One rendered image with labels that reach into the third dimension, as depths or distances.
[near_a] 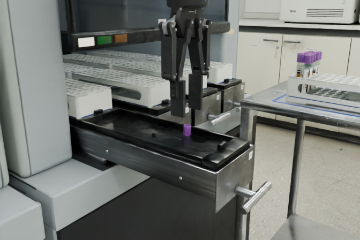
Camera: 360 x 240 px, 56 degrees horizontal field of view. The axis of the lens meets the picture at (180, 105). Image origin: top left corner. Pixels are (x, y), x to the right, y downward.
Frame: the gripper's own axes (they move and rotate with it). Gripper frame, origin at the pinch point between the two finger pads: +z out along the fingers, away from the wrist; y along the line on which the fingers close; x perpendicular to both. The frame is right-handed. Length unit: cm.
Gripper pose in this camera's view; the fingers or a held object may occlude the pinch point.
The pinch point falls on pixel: (187, 96)
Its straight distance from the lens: 65.4
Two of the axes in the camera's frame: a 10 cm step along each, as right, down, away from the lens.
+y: -6.0, 2.3, -7.7
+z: 0.0, 9.6, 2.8
